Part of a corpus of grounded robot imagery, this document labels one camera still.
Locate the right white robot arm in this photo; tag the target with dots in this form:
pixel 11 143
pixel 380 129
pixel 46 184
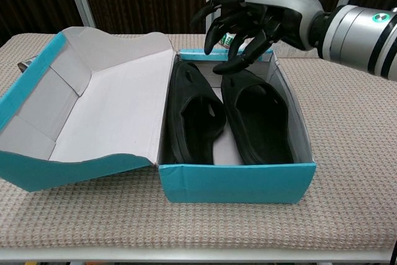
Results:
pixel 356 35

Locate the beige carpeted table top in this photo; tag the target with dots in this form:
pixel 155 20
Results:
pixel 186 224

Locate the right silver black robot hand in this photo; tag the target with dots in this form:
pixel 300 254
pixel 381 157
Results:
pixel 288 4

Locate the small white green bottle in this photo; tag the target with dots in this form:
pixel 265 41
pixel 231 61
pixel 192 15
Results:
pixel 228 41

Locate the black slide sandal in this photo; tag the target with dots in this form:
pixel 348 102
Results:
pixel 183 91
pixel 248 85

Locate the light blue shoe box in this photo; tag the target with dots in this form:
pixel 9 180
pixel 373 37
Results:
pixel 235 184

